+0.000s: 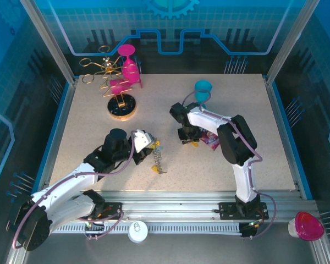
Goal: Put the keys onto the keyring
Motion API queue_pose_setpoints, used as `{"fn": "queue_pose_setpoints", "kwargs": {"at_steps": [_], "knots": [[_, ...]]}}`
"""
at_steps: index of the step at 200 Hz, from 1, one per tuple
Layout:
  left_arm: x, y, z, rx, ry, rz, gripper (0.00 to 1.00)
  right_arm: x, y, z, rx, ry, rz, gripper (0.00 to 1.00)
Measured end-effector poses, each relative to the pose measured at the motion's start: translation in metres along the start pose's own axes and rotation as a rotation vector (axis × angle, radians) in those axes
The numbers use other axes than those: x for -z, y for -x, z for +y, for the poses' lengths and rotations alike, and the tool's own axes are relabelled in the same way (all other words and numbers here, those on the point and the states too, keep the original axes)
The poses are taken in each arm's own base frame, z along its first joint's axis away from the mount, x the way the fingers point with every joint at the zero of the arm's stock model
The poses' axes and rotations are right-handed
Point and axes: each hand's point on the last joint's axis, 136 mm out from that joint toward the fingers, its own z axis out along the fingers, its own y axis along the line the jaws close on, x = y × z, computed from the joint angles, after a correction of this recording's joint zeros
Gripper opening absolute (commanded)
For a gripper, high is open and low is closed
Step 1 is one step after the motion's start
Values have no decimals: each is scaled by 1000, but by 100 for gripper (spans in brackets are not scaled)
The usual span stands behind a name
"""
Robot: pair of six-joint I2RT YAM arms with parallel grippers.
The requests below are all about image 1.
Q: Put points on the blue tag key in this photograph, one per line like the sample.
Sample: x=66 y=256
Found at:
x=159 y=148

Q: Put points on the metal disc keyring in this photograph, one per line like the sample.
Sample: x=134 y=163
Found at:
x=157 y=158

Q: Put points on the yellow tag key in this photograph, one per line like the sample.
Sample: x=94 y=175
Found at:
x=154 y=167

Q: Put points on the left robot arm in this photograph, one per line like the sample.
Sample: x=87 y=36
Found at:
x=66 y=184

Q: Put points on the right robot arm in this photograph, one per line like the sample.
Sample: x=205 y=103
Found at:
x=242 y=181

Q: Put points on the purple candy bag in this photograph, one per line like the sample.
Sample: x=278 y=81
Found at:
x=211 y=140

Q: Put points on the blue plastic goblet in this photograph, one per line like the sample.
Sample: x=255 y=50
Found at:
x=202 y=86

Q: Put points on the pink plastic goblet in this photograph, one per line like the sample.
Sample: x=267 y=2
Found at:
x=126 y=50
x=116 y=86

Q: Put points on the white round lid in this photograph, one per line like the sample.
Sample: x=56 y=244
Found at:
x=137 y=233

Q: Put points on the black controller board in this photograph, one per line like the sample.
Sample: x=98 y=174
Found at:
x=93 y=229
x=248 y=229

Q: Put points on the pink and white cup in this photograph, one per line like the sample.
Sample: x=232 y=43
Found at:
x=308 y=225

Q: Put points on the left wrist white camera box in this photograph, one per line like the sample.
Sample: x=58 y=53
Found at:
x=141 y=138

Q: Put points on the aluminium mounting rail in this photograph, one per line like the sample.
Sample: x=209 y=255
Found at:
x=167 y=203

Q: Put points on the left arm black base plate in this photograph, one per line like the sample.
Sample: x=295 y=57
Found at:
x=112 y=210

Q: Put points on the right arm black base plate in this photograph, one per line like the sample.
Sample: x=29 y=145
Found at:
x=228 y=210

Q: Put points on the aluminium frame post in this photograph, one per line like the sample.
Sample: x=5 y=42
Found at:
x=48 y=41
x=291 y=41

